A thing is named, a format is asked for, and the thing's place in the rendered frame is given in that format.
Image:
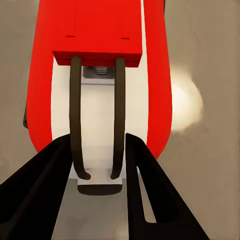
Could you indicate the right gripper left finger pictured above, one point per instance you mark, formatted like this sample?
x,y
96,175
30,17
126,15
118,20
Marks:
x,y
30,199

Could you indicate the coffee table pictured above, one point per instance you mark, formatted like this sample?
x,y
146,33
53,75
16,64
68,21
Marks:
x,y
202,155

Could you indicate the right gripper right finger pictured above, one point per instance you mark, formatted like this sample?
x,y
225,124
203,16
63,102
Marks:
x,y
174,219

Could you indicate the radio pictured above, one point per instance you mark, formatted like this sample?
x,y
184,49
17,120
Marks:
x,y
99,69

